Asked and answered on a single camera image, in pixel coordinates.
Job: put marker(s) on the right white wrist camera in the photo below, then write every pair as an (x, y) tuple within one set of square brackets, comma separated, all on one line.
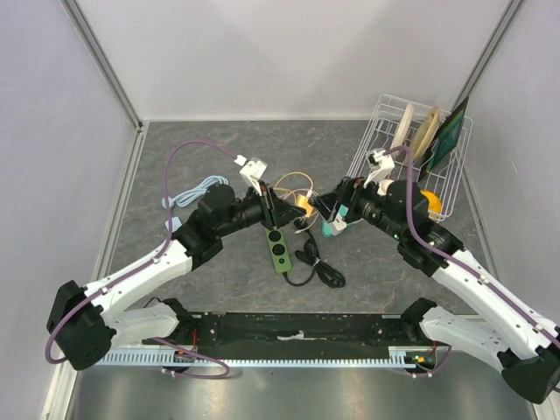
[(380, 163)]

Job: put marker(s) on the dark green square plate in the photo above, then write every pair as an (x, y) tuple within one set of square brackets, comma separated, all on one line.
[(445, 140)]

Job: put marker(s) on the beige plate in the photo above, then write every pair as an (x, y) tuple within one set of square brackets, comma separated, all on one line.
[(425, 133)]

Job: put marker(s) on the teal triangular power strip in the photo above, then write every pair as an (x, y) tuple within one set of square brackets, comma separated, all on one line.
[(340, 215)]

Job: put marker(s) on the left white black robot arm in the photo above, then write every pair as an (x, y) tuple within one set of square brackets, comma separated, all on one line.
[(86, 322)]

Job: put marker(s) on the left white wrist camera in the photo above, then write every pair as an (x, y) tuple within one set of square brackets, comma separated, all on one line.
[(251, 170)]

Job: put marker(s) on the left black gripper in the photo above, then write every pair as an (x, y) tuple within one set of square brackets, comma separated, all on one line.
[(276, 212)]

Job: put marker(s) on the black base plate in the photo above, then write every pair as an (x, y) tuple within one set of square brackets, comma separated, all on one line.
[(298, 336)]

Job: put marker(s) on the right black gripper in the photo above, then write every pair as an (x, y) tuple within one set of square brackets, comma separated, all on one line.
[(350, 191)]

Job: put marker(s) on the white wire dish rack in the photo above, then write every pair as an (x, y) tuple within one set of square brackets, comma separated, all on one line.
[(443, 180)]

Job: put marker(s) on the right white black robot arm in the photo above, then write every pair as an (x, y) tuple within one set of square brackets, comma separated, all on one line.
[(521, 344)]

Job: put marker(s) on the white square plug adapter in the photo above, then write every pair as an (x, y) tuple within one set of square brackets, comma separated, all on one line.
[(337, 226)]

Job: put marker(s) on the orange bowl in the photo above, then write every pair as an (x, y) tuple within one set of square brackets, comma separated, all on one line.
[(434, 204)]

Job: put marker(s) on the white plate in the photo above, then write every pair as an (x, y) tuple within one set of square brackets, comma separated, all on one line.
[(403, 126)]

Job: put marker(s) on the yellow usb charger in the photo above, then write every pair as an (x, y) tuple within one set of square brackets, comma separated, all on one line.
[(302, 201)]

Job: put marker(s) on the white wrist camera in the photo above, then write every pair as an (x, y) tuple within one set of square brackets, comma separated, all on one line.
[(251, 170), (380, 163)]

